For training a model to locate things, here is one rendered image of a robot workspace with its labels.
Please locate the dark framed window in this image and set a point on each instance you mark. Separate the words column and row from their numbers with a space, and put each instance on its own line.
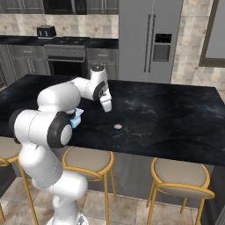
column 215, row 32

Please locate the grey double-door fridge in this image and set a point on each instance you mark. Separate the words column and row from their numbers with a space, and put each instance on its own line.
column 136, row 38

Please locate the grey base cupboards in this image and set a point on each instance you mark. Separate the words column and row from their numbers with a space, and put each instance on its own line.
column 102, row 57
column 26, row 60

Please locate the large blue white yogurt container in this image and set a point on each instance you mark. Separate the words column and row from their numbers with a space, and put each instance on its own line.
column 76, row 118

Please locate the black microwave oven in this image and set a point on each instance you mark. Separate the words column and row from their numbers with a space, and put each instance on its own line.
column 63, row 6

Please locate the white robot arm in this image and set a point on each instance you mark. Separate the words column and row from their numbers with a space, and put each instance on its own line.
column 38, row 129

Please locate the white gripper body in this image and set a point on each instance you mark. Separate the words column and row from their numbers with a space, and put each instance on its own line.
column 106, row 103

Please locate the black toaster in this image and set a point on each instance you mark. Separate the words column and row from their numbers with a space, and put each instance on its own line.
column 46, row 31

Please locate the gold stool with beige seat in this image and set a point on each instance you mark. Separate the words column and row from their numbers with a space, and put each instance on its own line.
column 6, row 148
column 86, row 159
column 180, row 174

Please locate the black oven with hob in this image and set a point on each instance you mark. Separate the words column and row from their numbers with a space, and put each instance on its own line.
column 67, row 55

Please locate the grey wall cupboards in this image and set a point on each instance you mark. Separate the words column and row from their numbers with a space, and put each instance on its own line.
column 20, row 5
column 102, row 5

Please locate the small white yogurt container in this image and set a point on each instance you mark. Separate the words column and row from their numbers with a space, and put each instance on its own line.
column 118, row 126

